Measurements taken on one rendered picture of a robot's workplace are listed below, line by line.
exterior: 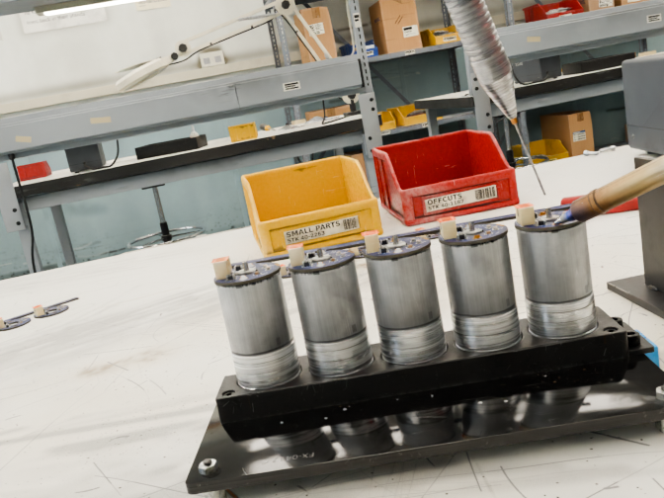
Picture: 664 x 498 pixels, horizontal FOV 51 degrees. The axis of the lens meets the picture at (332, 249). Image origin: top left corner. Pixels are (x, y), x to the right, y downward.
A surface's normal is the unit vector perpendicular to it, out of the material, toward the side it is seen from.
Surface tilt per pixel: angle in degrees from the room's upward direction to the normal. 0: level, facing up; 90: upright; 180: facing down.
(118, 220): 90
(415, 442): 0
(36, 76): 90
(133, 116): 90
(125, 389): 0
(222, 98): 90
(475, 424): 0
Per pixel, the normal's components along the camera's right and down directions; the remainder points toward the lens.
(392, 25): 0.13, 0.14
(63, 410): -0.18, -0.96
